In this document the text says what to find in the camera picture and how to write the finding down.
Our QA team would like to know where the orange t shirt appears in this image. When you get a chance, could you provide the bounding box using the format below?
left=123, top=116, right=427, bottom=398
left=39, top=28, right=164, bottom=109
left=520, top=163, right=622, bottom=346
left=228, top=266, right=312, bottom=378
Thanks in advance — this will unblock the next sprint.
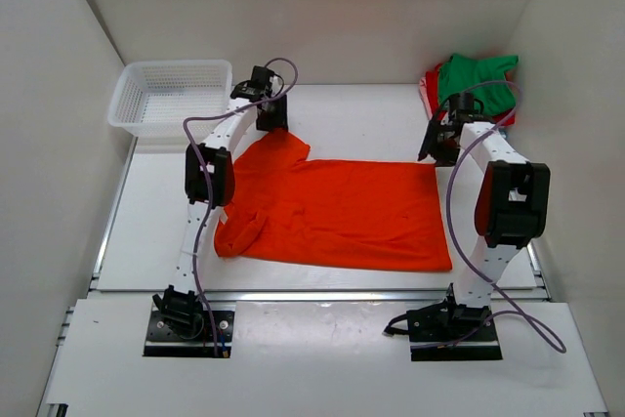
left=214, top=131, right=452, bottom=272

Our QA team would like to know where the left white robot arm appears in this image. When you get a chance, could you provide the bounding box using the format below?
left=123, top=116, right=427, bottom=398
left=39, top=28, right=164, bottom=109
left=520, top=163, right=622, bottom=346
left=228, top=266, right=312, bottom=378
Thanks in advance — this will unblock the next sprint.
left=153, top=59, right=290, bottom=341

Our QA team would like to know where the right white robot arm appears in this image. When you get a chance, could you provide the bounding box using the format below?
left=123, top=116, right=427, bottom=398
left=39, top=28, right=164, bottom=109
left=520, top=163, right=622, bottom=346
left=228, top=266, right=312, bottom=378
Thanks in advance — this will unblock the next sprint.
left=418, top=92, right=551, bottom=340

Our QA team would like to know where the pink folded t shirt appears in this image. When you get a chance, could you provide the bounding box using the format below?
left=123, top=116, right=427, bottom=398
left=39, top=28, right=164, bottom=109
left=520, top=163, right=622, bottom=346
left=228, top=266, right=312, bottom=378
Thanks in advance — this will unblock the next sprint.
left=418, top=75, right=438, bottom=119

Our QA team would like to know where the red folded t shirt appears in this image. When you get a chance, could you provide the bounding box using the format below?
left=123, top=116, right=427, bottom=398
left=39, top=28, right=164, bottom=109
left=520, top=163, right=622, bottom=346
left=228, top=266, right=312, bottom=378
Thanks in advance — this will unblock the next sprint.
left=424, top=63, right=514, bottom=121

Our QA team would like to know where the green folded t shirt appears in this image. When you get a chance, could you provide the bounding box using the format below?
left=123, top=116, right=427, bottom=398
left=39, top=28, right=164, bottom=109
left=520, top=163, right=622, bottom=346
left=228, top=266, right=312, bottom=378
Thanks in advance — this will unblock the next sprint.
left=437, top=54, right=519, bottom=117

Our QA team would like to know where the white plastic basket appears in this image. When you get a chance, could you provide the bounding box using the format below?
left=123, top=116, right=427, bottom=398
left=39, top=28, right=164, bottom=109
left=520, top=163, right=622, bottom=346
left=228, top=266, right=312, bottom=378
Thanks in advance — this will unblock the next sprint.
left=107, top=60, right=232, bottom=141

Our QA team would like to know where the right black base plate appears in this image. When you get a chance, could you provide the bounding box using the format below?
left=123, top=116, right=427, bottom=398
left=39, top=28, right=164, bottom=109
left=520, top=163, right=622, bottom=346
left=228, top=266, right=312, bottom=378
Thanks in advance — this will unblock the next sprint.
left=383, top=296, right=503, bottom=362

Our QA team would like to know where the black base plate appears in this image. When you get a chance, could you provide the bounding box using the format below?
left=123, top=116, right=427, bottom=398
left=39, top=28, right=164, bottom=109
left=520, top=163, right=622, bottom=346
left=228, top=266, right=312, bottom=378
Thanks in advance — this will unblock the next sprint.
left=383, top=296, right=503, bottom=362
left=143, top=307, right=235, bottom=359

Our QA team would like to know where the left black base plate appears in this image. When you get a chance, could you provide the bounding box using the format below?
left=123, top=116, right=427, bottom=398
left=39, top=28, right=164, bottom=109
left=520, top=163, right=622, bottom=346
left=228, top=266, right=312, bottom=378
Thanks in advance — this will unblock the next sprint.
left=143, top=307, right=235, bottom=359

